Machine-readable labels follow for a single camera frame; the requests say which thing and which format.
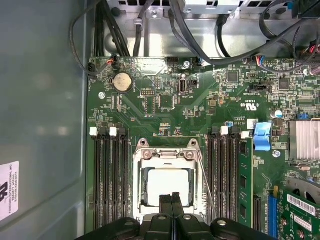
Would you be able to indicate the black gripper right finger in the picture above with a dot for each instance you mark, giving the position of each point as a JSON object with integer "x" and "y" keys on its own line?
{"x": 185, "y": 227}

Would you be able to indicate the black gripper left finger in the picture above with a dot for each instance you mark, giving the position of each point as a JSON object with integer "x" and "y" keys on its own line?
{"x": 162, "y": 225}

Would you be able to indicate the silver-topped CPU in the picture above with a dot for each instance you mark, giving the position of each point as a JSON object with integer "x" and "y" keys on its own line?
{"x": 167, "y": 182}

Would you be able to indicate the CPU socket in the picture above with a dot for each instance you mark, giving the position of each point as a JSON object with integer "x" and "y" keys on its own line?
{"x": 137, "y": 187}

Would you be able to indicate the black expansion slot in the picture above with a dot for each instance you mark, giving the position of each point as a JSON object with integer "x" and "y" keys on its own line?
{"x": 257, "y": 212}

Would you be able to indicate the blue expansion slot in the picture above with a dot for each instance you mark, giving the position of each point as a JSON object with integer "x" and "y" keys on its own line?
{"x": 273, "y": 215}

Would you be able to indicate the green RAM stick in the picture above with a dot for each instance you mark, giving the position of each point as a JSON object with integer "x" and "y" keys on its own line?
{"x": 246, "y": 180}

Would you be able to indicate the graphics card with black fan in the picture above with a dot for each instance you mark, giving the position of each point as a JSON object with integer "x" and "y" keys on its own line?
{"x": 300, "y": 212}

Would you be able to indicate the green motherboard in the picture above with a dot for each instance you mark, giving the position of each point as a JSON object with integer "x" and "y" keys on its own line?
{"x": 200, "y": 112}

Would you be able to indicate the blue plastic connector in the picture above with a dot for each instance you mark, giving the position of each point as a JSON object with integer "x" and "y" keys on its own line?
{"x": 262, "y": 136}

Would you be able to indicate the internal USB port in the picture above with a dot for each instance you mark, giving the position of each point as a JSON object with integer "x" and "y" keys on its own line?
{"x": 182, "y": 87}

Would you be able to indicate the silver coin battery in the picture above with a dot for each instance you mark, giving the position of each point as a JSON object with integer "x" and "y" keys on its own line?
{"x": 122, "y": 83}

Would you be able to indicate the silver-topped capacitor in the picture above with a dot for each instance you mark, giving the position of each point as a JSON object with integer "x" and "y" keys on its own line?
{"x": 278, "y": 114}

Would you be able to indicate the silver finned heatsink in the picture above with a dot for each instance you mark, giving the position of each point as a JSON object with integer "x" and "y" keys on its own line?
{"x": 305, "y": 140}

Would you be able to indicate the white label sticker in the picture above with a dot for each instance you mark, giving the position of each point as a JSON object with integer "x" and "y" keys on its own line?
{"x": 8, "y": 190}

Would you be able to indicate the metal disk bay cage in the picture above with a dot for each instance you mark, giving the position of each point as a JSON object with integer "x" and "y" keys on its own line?
{"x": 210, "y": 6}

